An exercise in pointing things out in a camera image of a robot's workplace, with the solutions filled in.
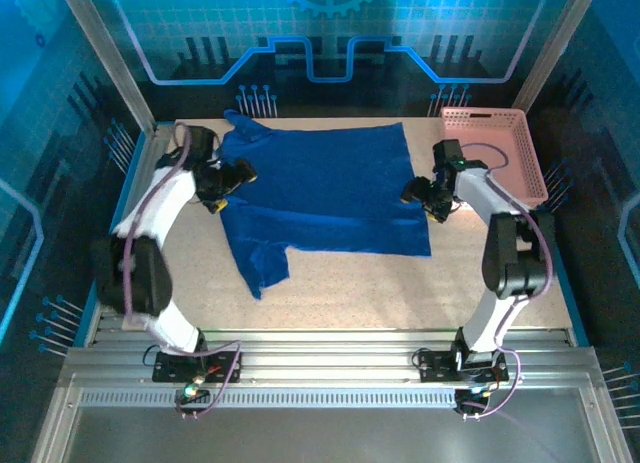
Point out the blue t-shirt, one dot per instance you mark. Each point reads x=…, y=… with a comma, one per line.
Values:
x=325, y=183

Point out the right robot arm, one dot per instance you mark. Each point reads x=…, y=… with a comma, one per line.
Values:
x=515, y=263

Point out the pink perforated plastic basket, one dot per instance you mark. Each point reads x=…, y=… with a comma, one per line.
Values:
x=510, y=133

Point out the small lit circuit board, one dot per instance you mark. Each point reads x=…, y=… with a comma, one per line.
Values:
x=192, y=393
x=472, y=395

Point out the slotted metal strip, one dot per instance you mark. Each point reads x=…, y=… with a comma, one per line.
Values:
x=325, y=398

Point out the grey metal sheet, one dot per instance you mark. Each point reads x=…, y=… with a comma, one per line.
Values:
x=325, y=433

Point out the grey side rail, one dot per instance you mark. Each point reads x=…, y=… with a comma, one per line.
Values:
x=139, y=173

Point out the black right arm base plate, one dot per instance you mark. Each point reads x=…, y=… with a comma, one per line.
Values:
x=435, y=368

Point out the aluminium frame post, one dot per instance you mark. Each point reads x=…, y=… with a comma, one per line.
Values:
x=111, y=58
x=557, y=43

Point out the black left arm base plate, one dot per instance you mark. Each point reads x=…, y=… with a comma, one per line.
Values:
x=175, y=370

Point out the aluminium mounting rail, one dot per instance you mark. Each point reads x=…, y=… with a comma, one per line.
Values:
x=325, y=358

